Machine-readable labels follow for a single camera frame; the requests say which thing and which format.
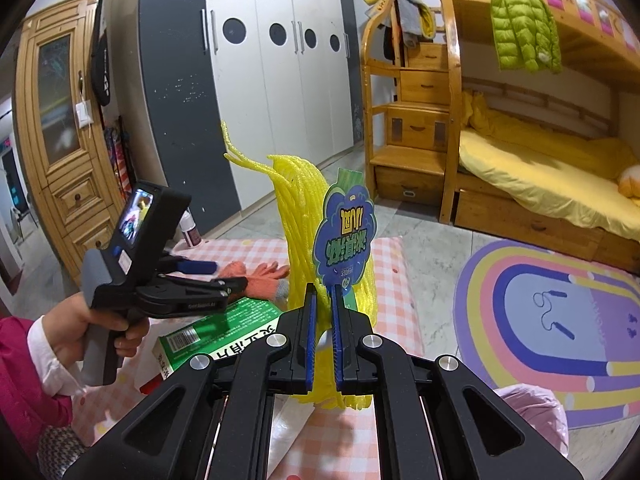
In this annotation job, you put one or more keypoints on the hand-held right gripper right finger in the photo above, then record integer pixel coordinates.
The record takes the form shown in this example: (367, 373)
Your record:
(340, 345)

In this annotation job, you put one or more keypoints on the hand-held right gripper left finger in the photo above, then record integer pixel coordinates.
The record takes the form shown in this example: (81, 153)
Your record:
(311, 340)

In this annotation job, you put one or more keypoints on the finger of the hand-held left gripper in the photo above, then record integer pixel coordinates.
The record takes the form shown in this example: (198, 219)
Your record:
(197, 265)
(210, 287)

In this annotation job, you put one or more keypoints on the orange knit glove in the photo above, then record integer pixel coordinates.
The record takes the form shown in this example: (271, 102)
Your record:
(255, 280)

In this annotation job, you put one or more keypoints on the yellow foam net blue label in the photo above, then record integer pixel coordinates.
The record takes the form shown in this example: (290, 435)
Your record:
(295, 200)

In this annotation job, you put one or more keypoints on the trash bin with pink bag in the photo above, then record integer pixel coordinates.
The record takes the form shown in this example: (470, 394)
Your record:
(540, 405)

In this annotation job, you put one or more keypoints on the person's left forearm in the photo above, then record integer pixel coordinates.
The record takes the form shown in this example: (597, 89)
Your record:
(20, 375)

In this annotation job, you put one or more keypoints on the person's left hand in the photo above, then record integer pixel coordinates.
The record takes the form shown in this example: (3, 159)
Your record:
(62, 327)

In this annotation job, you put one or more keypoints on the pink spray bottle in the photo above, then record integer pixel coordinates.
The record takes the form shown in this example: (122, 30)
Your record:
(190, 235)

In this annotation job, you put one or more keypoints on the green medicine box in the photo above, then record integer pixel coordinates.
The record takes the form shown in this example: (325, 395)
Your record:
(235, 320)

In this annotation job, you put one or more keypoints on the wooden glass-door cabinet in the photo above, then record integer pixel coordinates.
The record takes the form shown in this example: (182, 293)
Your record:
(75, 195)

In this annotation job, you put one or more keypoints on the pink checked mat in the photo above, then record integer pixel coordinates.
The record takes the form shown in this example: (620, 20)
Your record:
(395, 280)

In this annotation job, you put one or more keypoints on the black hanging bag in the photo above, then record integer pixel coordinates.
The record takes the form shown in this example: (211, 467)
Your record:
(100, 70)

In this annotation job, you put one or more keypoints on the white and grey wardrobe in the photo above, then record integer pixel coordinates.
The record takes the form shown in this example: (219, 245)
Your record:
(280, 110)

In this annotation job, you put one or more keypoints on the rainbow rug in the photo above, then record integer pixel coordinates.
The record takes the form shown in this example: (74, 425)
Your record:
(550, 325)

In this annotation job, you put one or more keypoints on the wooden bunk bed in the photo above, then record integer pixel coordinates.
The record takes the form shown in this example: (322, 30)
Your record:
(500, 205)

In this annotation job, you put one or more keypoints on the grey knit cloth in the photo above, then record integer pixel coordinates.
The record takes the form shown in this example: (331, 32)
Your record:
(60, 452)

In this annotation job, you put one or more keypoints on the wooden stair drawer unit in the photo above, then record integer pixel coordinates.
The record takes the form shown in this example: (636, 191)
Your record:
(415, 125)

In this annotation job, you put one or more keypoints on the yellow bedding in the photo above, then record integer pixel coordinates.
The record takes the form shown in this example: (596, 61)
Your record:
(540, 170)

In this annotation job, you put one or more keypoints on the grey garment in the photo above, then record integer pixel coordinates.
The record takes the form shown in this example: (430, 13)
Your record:
(412, 15)

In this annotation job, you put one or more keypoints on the orange and white plush toy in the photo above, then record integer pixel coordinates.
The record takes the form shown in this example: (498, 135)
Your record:
(631, 177)

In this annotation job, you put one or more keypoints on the green puffer jacket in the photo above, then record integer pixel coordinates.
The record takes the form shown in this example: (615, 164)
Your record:
(520, 25)

